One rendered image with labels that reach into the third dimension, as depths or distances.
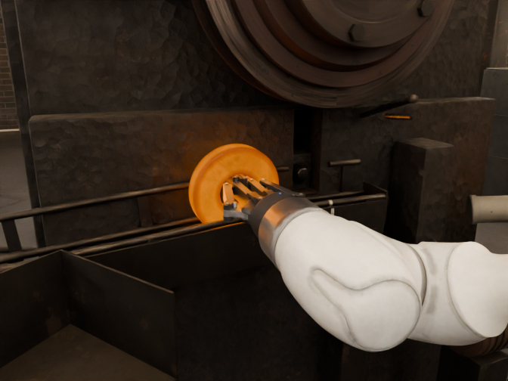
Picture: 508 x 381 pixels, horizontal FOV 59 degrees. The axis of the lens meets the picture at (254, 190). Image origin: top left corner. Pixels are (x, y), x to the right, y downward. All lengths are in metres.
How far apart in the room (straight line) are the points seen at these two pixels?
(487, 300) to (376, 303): 0.15
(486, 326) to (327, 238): 0.19
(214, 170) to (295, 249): 0.29
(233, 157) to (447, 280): 0.38
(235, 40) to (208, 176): 0.21
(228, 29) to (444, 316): 0.47
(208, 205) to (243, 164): 0.09
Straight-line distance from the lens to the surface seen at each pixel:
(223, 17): 0.70
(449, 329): 0.53
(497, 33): 5.22
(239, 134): 0.82
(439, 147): 0.93
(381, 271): 0.41
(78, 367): 0.62
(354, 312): 0.41
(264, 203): 0.58
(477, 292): 0.52
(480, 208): 0.99
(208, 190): 0.72
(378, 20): 0.72
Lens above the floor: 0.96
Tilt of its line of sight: 17 degrees down
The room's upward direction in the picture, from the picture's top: straight up
